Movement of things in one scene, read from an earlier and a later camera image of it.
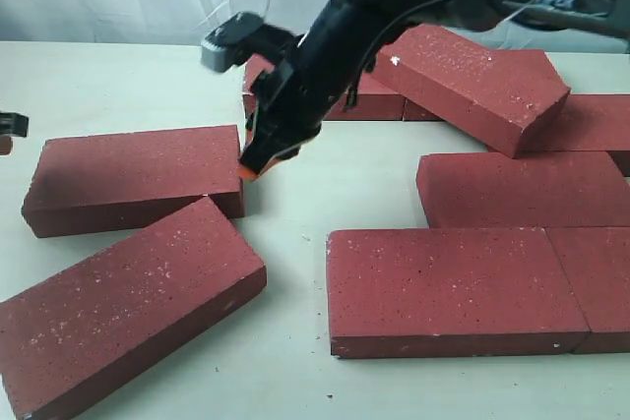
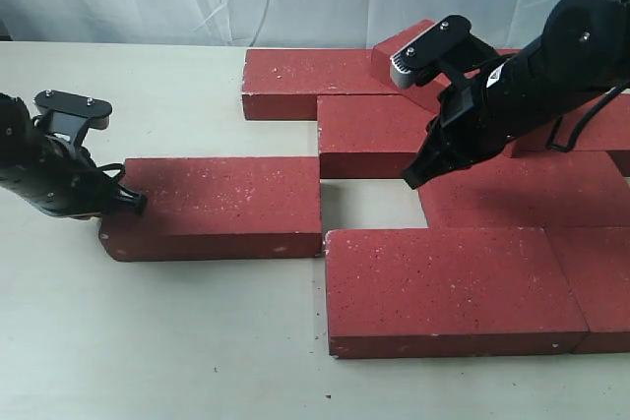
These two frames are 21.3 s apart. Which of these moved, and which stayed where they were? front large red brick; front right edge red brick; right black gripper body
Moved: right black gripper body
Stayed: front right edge red brick; front large red brick
